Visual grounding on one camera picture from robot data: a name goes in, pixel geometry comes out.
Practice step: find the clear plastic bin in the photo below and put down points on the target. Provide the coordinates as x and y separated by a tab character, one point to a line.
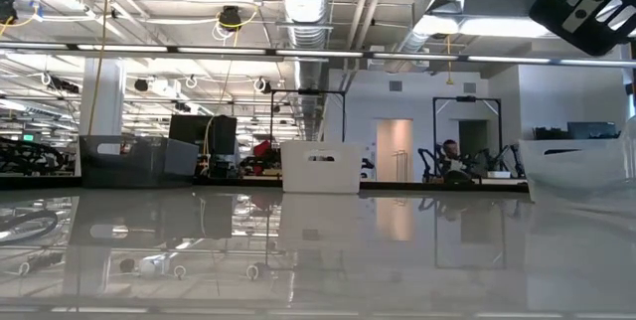
571	171

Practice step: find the white structural column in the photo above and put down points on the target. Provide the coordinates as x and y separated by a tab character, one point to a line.
111	101

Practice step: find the black ceiling-mounted device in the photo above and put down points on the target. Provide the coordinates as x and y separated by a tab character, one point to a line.
7	12

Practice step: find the black background robot arms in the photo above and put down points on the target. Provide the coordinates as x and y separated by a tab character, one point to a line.
432	161

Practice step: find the black background equipment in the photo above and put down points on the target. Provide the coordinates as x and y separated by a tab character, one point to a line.
20	158

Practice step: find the red object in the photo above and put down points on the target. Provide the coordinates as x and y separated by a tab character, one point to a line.
261	150

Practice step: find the black computer monitor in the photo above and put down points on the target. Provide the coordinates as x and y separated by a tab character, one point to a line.
194	133

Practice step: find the silver ribbed ventilation duct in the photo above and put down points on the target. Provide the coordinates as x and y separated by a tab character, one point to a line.
305	2

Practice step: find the black overhead camera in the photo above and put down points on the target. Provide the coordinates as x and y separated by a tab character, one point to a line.
229	17

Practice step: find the person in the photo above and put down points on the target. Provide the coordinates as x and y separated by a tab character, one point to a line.
453	158

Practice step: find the white plastic bin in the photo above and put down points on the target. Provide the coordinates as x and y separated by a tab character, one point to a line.
298	176

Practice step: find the grey translucent plastic bin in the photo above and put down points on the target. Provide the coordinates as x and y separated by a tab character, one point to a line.
129	166

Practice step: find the long horizontal light bar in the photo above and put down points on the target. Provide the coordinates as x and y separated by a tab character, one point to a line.
308	53

